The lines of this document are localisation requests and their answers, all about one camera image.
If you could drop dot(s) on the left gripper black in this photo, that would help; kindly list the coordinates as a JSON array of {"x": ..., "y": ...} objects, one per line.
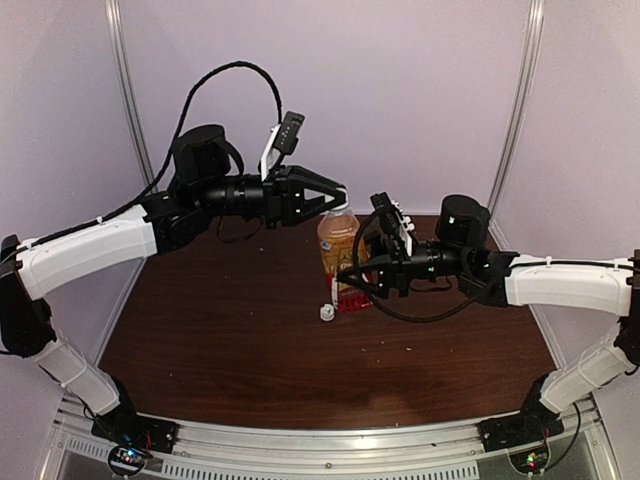
[{"x": 284, "y": 197}]

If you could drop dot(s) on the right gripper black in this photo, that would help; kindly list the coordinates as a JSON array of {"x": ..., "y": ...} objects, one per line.
[{"x": 393, "y": 271}]

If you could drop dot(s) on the white cap of tea bottle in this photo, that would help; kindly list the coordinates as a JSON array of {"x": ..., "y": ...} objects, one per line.
[{"x": 343, "y": 205}]

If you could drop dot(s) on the amber tea bottle red label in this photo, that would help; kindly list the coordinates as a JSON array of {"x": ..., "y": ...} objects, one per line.
[{"x": 336, "y": 234}]

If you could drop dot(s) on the white cap of clear bottle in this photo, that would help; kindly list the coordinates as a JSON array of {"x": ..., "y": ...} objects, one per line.
[{"x": 327, "y": 312}]

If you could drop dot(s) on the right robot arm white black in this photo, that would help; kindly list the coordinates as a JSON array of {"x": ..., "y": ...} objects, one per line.
[{"x": 502, "y": 279}]

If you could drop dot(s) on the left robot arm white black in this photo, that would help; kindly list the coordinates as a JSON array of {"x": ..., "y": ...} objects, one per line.
[{"x": 209, "y": 182}]

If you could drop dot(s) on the right circuit board with LEDs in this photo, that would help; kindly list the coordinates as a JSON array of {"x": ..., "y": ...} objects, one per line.
[{"x": 529, "y": 462}]

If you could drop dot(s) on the circuit board with leds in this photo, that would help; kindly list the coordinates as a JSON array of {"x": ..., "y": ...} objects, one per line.
[
  {"x": 126, "y": 461},
  {"x": 529, "y": 462}
]

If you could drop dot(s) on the left circuit board with LEDs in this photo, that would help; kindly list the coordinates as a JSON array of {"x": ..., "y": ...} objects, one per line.
[{"x": 126, "y": 461}]

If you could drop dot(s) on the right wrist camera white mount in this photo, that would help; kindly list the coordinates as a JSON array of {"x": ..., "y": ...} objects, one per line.
[{"x": 393, "y": 221}]

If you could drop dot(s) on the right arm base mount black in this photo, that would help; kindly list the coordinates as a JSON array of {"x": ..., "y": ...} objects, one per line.
[{"x": 533, "y": 423}]

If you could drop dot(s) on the left aluminium frame post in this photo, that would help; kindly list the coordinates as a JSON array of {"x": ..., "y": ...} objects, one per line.
[{"x": 133, "y": 120}]

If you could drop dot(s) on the aluminium frame post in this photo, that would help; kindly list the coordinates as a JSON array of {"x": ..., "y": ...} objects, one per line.
[
  {"x": 133, "y": 120},
  {"x": 528, "y": 66}
]

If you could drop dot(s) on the front aluminium rail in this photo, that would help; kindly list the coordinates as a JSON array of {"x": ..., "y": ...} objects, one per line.
[{"x": 451, "y": 450}]

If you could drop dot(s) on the right aluminium frame post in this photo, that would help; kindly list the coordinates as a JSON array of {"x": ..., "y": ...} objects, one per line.
[{"x": 528, "y": 66}]

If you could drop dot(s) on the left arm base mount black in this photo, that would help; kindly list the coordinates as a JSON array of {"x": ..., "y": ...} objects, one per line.
[{"x": 125, "y": 426}]

